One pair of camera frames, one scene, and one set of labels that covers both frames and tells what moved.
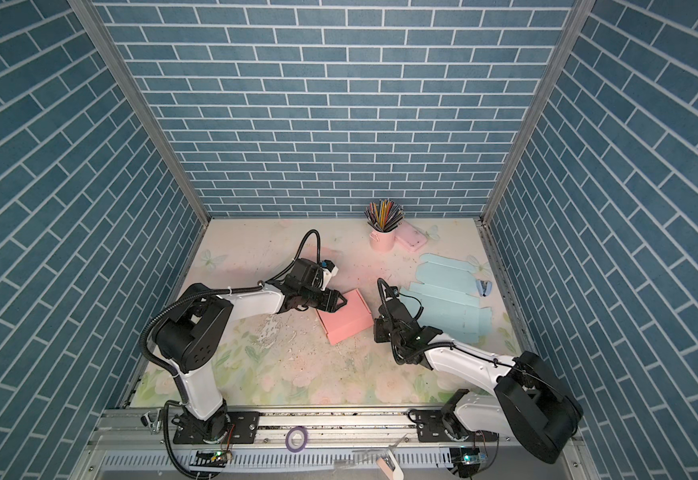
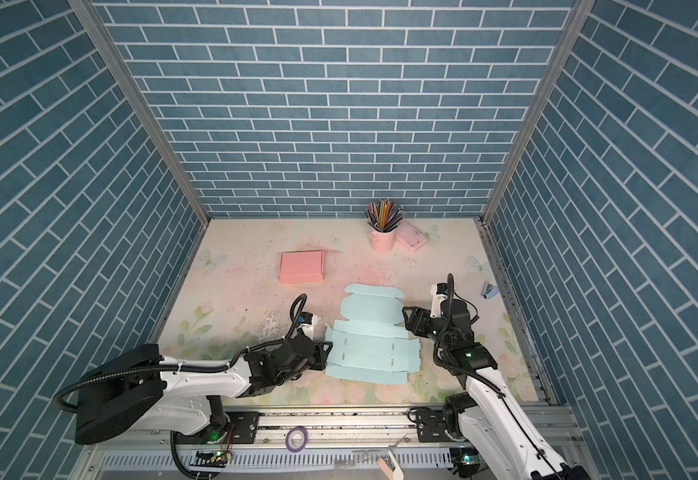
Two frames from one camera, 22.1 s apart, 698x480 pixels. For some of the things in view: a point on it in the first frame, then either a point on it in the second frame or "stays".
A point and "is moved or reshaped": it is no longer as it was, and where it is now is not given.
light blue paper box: [448, 295] -> [371, 345]
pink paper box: [349, 321] is moved or reshaped
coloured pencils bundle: [384, 215] stays
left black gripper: [330, 300] -> [322, 359]
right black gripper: [378, 329] -> [418, 329]
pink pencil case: [409, 236] stays
